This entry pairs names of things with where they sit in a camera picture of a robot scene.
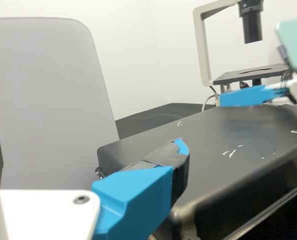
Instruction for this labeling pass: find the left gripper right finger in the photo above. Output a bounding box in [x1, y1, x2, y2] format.
[91, 137, 191, 240]

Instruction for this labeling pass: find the black tray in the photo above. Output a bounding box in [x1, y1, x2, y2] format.
[96, 103, 297, 240]

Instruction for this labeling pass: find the white cable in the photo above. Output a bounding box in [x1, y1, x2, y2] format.
[202, 85, 221, 112]

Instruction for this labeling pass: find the white box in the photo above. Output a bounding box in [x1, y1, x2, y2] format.
[0, 17, 121, 191]

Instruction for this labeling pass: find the cream microscope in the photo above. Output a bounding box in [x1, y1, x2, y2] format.
[192, 0, 293, 94]

